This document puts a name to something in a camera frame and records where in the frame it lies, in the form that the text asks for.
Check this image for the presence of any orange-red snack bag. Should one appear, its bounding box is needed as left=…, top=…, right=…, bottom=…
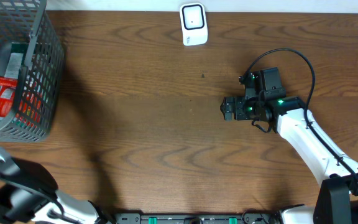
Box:
left=0, top=77, right=17, bottom=118

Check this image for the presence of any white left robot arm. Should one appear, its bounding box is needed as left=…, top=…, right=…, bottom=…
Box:
left=0, top=146, right=116, bottom=224

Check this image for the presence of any white barcode scanner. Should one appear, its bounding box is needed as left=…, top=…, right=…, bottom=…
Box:
left=179, top=2, right=208, bottom=46

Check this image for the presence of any grey mesh plastic basket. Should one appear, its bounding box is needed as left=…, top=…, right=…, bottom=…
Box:
left=0, top=1, right=65, bottom=142

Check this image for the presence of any green white packet in basket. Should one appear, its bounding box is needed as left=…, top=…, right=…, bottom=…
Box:
left=0, top=42, right=28, bottom=121

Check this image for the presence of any black mounting rail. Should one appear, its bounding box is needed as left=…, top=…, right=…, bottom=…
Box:
left=114, top=212, right=282, bottom=224

